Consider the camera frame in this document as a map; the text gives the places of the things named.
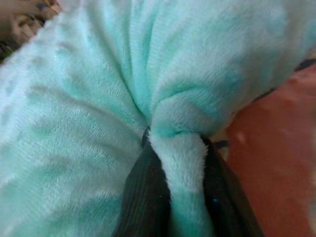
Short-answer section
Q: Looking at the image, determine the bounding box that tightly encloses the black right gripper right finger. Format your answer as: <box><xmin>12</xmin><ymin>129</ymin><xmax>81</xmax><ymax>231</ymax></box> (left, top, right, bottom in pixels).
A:
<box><xmin>202</xmin><ymin>137</ymin><xmax>265</xmax><ymax>237</ymax></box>

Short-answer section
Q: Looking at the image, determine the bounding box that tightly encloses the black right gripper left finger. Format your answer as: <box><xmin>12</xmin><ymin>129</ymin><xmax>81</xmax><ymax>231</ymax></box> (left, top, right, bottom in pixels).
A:
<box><xmin>112</xmin><ymin>127</ymin><xmax>172</xmax><ymax>237</ymax></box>

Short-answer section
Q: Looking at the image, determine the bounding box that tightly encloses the mint green plush pillow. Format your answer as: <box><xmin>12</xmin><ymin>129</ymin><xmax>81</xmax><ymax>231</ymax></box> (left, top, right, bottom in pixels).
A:
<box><xmin>0</xmin><ymin>0</ymin><xmax>316</xmax><ymax>237</ymax></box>

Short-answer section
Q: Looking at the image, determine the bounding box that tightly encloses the orange red bed sheet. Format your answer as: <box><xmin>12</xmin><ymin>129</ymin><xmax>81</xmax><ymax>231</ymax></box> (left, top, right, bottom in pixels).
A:
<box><xmin>214</xmin><ymin>65</ymin><xmax>316</xmax><ymax>237</ymax></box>

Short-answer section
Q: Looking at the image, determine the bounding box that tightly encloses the brown patterned fabric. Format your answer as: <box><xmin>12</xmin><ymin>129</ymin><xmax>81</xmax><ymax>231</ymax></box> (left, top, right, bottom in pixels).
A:
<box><xmin>0</xmin><ymin>0</ymin><xmax>62</xmax><ymax>62</ymax></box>

